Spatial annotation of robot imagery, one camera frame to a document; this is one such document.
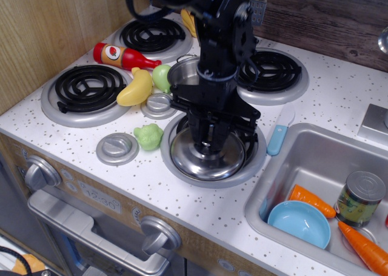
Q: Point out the grey knob front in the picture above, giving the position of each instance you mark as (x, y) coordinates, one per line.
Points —
(117, 149)

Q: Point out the orange carrot toy lower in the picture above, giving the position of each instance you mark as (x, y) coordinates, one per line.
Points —
(374, 257)

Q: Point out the silver faucet spout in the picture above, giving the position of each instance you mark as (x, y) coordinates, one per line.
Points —
(383, 41)

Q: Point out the orange carrot toy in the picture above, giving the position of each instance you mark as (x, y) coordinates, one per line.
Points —
(374, 257)
(298, 193)

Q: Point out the green broccoli toy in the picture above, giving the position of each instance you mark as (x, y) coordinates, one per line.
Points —
(148, 136)

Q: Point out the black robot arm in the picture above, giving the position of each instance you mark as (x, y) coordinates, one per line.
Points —
(225, 35)

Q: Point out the silver faucet base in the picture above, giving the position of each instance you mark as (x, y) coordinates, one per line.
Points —
(374, 124)

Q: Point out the orange toy on floor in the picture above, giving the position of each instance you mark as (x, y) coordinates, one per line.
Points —
(35, 265)

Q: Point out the oven dial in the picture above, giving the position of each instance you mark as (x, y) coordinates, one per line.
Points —
(41, 174)
(158, 235)

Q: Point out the silver sink basin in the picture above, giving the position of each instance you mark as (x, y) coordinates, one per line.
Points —
(320, 161)

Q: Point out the grey knob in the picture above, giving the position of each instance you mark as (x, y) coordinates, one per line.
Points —
(158, 106)
(117, 149)

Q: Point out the silver slotted spatula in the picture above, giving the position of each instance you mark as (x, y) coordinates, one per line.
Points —
(258, 8)

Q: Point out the yellow banana toy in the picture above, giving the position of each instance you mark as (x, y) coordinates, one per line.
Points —
(138, 90)

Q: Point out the front left stove burner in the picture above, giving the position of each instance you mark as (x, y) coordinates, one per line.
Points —
(85, 96)

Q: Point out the front right stove burner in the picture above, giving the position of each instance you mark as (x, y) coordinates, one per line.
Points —
(254, 145)

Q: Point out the toy tin can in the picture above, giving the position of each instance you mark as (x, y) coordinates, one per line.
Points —
(359, 198)

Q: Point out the steel pot lid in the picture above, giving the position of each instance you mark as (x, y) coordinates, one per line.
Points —
(197, 161)

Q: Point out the silver oven door handle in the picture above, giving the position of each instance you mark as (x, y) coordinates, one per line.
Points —
(77, 227)

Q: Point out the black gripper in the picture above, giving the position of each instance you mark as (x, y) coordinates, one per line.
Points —
(218, 102)

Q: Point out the yellow bell pepper toy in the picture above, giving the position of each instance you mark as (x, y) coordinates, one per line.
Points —
(189, 21)

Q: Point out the orange carrot toy upper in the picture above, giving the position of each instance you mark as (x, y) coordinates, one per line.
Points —
(298, 193)

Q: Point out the oven clock display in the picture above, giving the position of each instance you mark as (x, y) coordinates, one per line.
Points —
(100, 197)

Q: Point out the light blue bowl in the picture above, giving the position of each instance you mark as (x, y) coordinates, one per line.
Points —
(302, 221)

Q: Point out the left oven dial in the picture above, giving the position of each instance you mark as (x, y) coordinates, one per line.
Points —
(41, 174)

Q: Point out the back right stove burner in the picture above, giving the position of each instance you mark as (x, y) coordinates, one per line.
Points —
(275, 78)

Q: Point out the grey knob middle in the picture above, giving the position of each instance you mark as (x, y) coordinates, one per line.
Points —
(158, 106)

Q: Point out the blue handled toy knife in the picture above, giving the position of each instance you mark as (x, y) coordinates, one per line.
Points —
(285, 119)

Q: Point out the red ketchup bottle toy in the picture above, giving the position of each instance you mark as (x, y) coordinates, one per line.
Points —
(122, 57)

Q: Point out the green pear toy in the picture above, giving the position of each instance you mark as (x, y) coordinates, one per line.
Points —
(159, 77)

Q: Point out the stove burner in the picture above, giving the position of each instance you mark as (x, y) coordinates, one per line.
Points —
(275, 78)
(254, 145)
(165, 40)
(85, 96)

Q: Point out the steel pot with handles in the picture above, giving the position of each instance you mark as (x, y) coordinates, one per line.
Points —
(184, 72)

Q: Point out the right oven dial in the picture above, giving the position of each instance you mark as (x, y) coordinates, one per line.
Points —
(158, 235)

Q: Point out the back left stove burner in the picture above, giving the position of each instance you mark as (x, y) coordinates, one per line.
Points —
(165, 40)

